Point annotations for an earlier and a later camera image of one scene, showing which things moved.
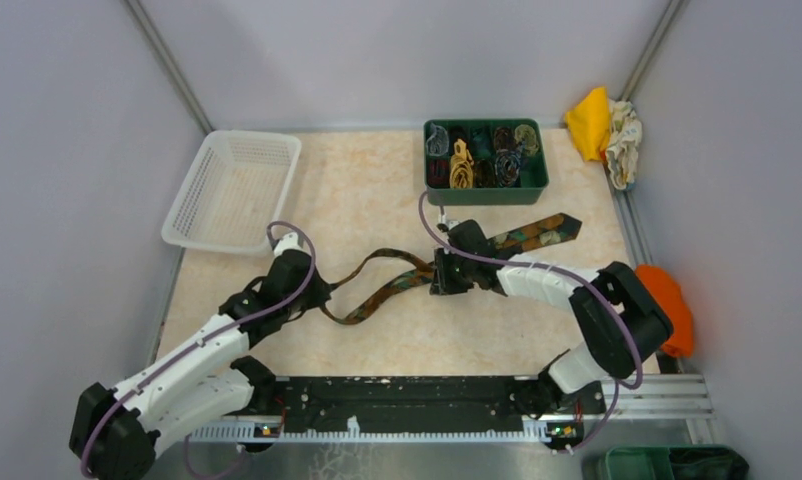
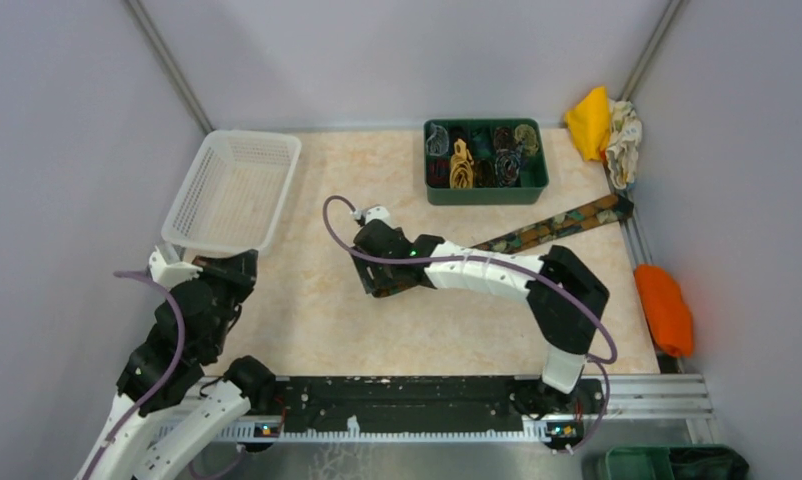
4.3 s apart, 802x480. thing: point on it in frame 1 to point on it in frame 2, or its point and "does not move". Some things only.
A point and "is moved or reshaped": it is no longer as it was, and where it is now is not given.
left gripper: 321,293 to 240,267
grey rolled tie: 437,143 does not move
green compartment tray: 486,161 does not move
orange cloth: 681,342 does not move
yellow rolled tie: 461,174 does not move
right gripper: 441,283 to 368,278
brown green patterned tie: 501,244 is moved or reshaped
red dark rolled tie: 438,172 does not move
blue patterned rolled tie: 507,166 does not move
